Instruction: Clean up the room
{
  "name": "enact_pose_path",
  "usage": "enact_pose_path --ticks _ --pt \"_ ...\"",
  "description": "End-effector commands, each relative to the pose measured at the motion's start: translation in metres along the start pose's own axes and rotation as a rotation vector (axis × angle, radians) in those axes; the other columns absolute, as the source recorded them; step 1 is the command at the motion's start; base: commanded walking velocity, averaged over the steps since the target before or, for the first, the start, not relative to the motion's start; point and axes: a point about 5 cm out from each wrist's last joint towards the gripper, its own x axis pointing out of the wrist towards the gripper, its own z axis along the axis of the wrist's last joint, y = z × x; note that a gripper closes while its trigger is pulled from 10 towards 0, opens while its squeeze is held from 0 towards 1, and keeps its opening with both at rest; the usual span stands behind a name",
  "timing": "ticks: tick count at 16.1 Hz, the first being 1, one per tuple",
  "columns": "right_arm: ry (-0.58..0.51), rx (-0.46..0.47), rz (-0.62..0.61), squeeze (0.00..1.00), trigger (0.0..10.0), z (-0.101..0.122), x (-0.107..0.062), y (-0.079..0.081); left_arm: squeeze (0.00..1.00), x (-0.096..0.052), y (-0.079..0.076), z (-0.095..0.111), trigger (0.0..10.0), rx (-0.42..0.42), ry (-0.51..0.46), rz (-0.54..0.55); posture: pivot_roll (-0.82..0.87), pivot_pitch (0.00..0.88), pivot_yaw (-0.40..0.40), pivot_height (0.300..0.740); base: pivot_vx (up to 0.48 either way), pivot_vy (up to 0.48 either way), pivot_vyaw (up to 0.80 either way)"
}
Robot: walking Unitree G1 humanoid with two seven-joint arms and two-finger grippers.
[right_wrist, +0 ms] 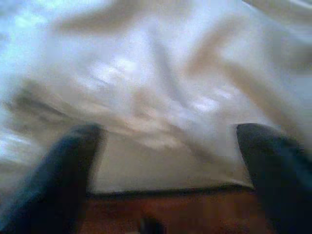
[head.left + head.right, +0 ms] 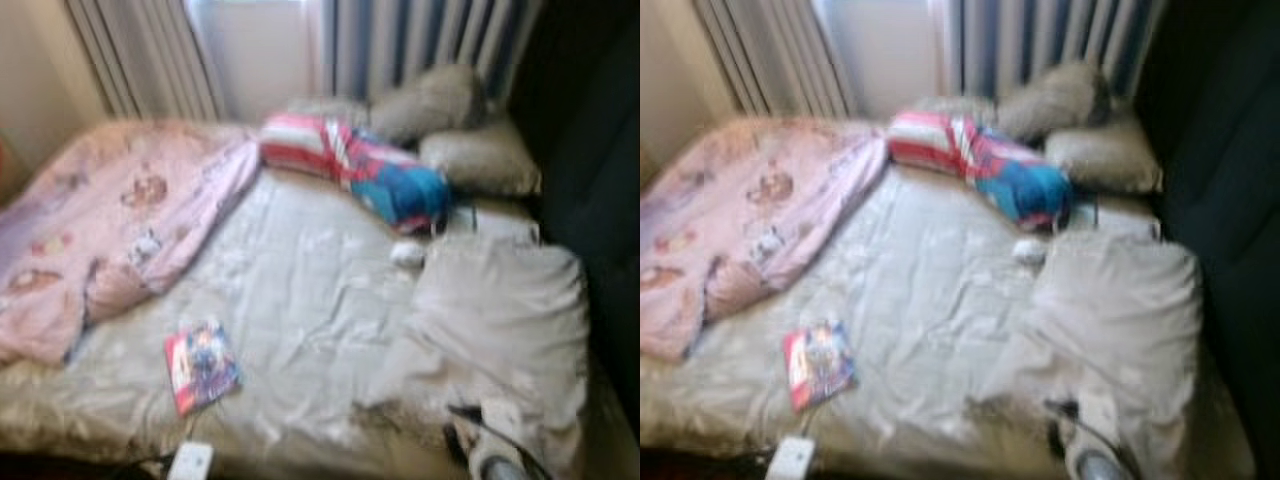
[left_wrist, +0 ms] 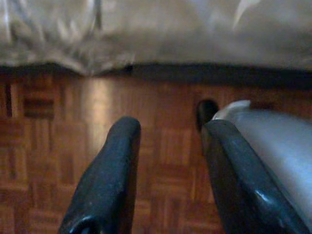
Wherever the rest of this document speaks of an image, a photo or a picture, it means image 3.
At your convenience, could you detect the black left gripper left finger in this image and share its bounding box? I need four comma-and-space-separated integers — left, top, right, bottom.
59, 116, 142, 234

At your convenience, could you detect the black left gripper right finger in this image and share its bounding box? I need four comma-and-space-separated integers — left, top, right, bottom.
201, 119, 312, 234

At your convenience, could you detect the silver left robot leg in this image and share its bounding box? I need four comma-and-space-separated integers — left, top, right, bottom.
196, 99, 312, 230

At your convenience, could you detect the beige floral bed sheet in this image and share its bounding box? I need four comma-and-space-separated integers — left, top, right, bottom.
0, 0, 312, 76

